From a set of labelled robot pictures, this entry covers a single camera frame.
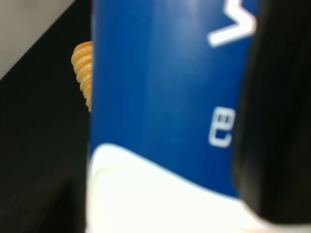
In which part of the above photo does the ridged bread roll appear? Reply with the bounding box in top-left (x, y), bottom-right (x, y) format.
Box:
top-left (71, 41), bottom-right (93, 112)

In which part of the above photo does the blue white yogurt bottle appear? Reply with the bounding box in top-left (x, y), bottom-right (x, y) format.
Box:
top-left (86, 0), bottom-right (268, 233)

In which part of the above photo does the black tablecloth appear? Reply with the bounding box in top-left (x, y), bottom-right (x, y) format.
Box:
top-left (0, 0), bottom-right (91, 233)

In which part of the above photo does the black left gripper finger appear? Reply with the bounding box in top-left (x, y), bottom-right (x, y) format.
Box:
top-left (232, 0), bottom-right (311, 225)

